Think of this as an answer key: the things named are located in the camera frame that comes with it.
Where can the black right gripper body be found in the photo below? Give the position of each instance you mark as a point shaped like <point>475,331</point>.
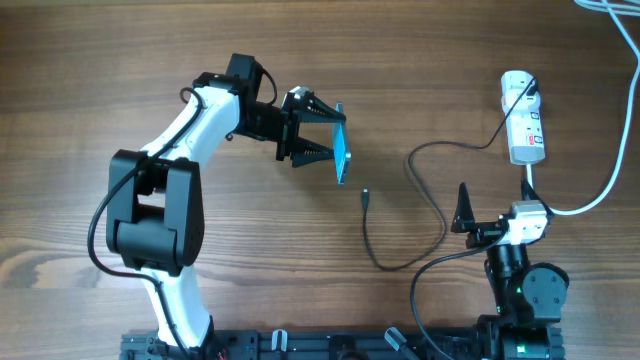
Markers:
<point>484,234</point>

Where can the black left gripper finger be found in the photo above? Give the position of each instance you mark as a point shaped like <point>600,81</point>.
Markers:
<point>305,152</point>
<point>308,108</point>

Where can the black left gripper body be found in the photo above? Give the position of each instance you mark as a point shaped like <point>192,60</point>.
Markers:
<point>288,128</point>

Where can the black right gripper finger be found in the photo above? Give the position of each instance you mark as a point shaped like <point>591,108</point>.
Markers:
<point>528,194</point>
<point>463,219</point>

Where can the teal screen Galaxy smartphone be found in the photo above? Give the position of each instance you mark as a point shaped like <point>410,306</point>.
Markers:
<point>341,151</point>

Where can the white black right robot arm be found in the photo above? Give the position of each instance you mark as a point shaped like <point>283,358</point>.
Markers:
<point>529,297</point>

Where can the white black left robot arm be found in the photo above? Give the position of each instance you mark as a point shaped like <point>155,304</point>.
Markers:
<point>154,207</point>

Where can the white power strip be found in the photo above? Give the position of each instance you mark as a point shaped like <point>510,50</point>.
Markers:
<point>521,103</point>

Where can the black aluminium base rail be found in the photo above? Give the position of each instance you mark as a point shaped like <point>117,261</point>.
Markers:
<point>457,343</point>

